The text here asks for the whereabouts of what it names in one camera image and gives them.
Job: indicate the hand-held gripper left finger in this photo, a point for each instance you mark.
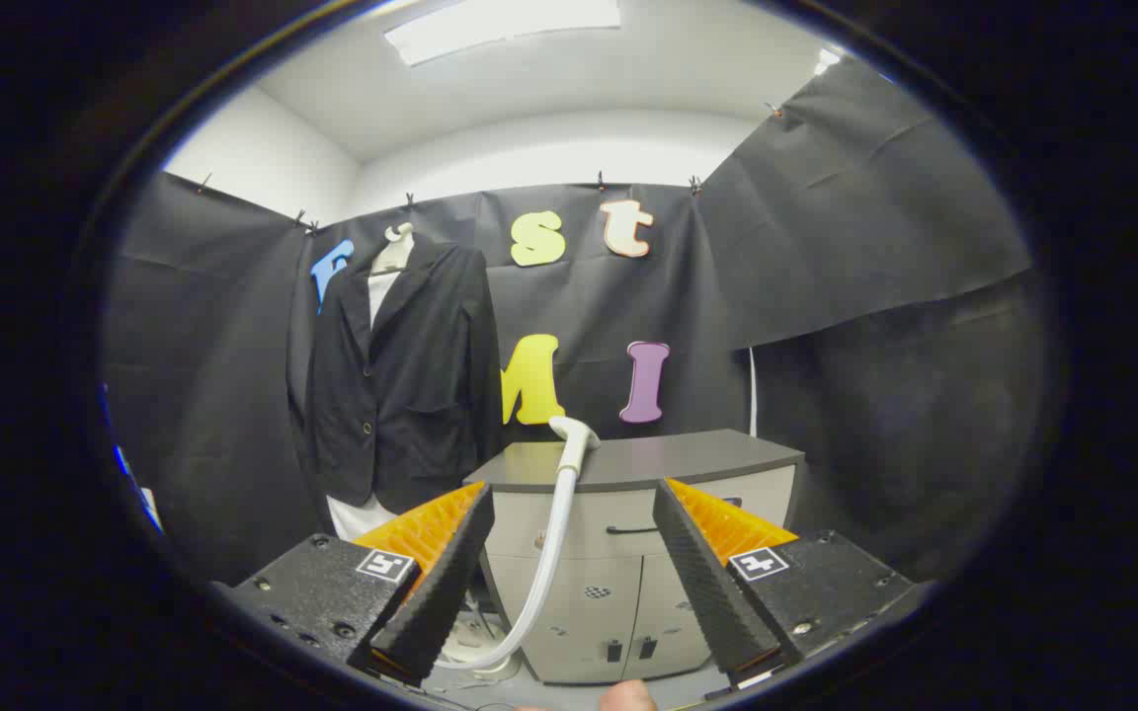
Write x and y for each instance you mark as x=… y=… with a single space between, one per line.
x=446 y=583

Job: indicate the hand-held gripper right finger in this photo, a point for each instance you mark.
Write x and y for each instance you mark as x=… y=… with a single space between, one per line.
x=702 y=573

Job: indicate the black suit jacket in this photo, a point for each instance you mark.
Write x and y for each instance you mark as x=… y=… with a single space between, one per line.
x=411 y=395

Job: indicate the white steamer base with poles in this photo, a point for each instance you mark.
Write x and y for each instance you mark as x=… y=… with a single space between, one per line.
x=470 y=647

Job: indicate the grey cabinet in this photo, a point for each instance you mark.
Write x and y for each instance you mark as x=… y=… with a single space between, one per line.
x=628 y=459

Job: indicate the white plastic hanger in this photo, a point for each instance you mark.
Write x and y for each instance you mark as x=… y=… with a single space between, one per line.
x=393 y=259

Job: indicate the black backdrop cloth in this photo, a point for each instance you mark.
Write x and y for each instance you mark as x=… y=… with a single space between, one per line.
x=826 y=247

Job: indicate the row of black clips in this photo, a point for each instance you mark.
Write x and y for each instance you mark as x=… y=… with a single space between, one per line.
x=601 y=182

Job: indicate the small ceiling light panel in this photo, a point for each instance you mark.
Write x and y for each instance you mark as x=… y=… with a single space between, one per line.
x=826 y=61

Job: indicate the large ceiling light panel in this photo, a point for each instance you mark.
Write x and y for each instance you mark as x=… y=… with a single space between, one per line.
x=500 y=25

